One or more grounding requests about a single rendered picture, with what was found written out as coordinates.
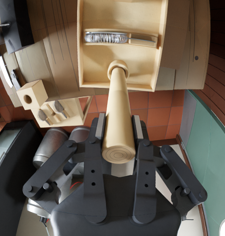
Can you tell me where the beige wooden fitted caddy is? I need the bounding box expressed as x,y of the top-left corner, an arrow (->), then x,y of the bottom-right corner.
77,0 -> 169,92

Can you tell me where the silver coil strainer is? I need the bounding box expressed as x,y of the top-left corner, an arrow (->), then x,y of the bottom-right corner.
84,31 -> 157,44

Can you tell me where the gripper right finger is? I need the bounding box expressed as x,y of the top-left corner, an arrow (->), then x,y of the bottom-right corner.
131,114 -> 208,225

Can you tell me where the beige wooden block with hole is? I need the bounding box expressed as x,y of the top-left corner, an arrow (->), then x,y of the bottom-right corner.
16,79 -> 49,111

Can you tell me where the beige wooden low shelf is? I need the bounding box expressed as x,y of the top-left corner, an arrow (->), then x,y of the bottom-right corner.
31,95 -> 94,128

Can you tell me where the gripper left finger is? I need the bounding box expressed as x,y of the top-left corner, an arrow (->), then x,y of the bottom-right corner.
22,113 -> 108,225

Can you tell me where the green glass panel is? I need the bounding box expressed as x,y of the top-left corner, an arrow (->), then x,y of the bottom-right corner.
185,89 -> 225,236

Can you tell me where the black station mat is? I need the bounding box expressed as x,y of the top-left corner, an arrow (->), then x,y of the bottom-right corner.
0,0 -> 35,54

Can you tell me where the beige wooden counter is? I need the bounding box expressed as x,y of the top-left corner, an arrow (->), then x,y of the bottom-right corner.
14,0 -> 211,107

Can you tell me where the black cabinet with glass top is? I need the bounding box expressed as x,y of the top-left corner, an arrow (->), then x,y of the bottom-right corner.
0,121 -> 43,236

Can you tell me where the beige wooden muddler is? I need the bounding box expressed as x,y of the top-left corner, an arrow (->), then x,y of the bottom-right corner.
101,60 -> 137,164

